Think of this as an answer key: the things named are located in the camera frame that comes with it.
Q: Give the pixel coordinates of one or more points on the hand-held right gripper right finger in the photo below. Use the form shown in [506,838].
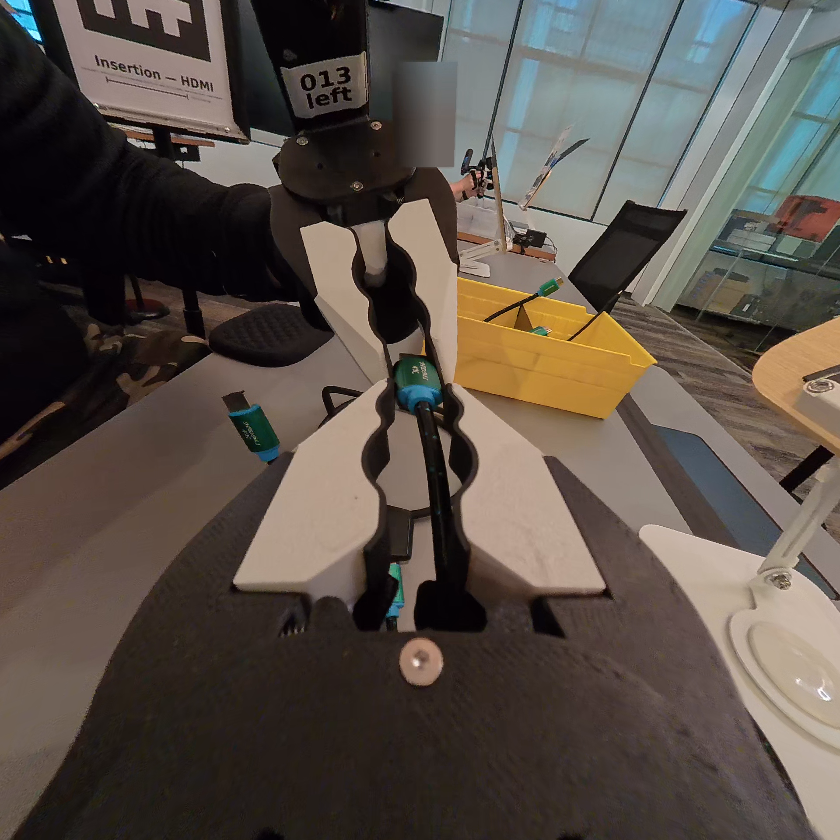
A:
[525,525]

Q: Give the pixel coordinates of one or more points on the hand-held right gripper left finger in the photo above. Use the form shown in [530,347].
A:
[308,525]

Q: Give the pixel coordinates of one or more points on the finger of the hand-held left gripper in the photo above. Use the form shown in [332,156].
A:
[436,282]
[334,275]

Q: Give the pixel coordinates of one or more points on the yellow plastic bin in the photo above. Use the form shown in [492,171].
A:
[525,374]

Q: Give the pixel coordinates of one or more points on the person's left forearm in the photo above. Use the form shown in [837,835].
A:
[98,164]

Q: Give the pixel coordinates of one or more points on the person's left hand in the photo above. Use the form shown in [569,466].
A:
[249,249]

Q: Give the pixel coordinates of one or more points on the white metal board stand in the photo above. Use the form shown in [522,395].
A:
[709,590]
[482,256]

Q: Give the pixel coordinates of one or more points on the black round stool seat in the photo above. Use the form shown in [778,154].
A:
[269,334]

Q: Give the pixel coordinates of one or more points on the black bin divider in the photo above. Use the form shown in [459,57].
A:
[525,323]

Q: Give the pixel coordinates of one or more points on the black mesh chair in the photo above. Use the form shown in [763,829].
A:
[623,249]

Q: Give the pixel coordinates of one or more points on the white printed sign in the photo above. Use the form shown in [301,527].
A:
[151,65]

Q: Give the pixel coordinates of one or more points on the person's camouflage leg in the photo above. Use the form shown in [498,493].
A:
[98,380]

